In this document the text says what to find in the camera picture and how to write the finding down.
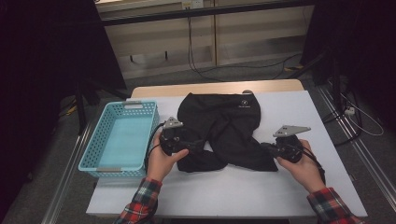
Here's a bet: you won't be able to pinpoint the hand-held gripper black cable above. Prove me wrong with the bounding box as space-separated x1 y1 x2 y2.
143 121 166 174
298 146 327 185

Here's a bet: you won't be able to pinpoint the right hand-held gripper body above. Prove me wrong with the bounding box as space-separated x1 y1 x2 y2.
269 124 312 164

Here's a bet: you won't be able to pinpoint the tall black stand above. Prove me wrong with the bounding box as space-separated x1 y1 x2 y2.
288 49 344 115

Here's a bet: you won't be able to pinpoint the aluminium floor rail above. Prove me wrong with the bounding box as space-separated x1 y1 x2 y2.
317 85 396 203
41 124 92 224

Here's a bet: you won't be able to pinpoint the black pants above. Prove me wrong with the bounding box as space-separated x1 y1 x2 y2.
177 91 279 174

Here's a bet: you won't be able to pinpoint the beige wooden cabinet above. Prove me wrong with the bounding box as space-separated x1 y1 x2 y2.
95 0 316 80

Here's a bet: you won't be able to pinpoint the white wall socket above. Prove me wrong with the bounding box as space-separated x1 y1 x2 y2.
181 0 205 9

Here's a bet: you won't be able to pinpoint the black floor cable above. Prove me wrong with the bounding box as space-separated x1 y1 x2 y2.
321 106 364 147

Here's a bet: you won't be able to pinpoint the thin white cable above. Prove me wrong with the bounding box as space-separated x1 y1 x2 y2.
340 92 385 137

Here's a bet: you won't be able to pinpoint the wide black curtain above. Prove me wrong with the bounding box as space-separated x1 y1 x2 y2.
0 0 127 218

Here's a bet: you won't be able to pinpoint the narrow black curtain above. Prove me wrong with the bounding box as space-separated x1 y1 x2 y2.
300 0 396 125

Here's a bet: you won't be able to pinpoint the person's left hand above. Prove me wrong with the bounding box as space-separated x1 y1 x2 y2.
147 133 190 183

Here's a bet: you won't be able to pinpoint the light blue plastic basket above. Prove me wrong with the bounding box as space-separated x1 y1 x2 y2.
78 100 161 179

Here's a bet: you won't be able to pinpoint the black metal crossbar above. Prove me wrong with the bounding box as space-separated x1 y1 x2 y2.
101 0 316 27

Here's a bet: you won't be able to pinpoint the long black hanging cable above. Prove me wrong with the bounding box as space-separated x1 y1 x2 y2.
186 15 304 83

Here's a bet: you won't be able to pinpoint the right hand-held gripper black cable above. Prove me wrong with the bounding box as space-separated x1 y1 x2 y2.
298 146 327 185

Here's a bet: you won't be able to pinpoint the left hand-held gripper black cable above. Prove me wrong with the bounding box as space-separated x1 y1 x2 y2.
143 121 166 174

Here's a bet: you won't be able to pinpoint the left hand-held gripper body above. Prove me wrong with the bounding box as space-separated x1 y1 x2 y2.
159 116 194 156

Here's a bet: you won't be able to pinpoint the person's right hand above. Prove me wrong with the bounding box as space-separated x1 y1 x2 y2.
276 139 326 194

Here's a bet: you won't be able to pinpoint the short black stand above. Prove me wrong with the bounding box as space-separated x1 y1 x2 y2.
74 81 132 136

